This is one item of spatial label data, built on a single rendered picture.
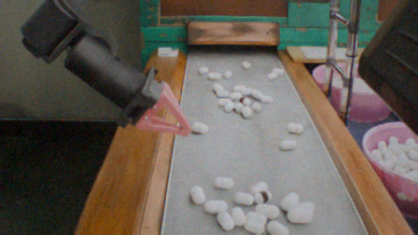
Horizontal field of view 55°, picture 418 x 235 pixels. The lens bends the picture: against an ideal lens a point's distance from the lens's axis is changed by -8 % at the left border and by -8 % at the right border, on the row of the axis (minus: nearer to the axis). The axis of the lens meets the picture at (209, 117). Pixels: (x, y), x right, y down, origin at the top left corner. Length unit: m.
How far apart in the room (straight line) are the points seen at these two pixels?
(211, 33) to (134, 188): 0.81
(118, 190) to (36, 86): 1.99
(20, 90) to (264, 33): 1.69
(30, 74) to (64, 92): 0.24
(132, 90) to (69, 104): 2.01
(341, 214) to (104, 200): 0.36
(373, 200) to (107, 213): 0.40
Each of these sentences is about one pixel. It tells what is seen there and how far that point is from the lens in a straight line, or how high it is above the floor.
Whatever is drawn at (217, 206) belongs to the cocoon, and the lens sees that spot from 0.65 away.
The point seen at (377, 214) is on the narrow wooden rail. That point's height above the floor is 0.76.
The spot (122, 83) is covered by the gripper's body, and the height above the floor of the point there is 0.94.
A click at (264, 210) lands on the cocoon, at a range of 0.64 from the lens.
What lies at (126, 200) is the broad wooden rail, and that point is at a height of 0.76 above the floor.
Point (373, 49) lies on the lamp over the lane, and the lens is 0.29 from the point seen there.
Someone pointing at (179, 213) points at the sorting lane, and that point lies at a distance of 0.66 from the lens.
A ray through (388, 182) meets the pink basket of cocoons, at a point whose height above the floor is 0.74.
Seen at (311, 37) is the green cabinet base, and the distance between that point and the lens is 1.49.
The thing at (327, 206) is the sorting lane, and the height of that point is 0.74.
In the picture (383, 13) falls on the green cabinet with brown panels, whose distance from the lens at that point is 1.56.
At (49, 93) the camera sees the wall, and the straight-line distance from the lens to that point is 2.61.
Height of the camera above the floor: 1.13
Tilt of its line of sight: 24 degrees down
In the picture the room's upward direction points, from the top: straight up
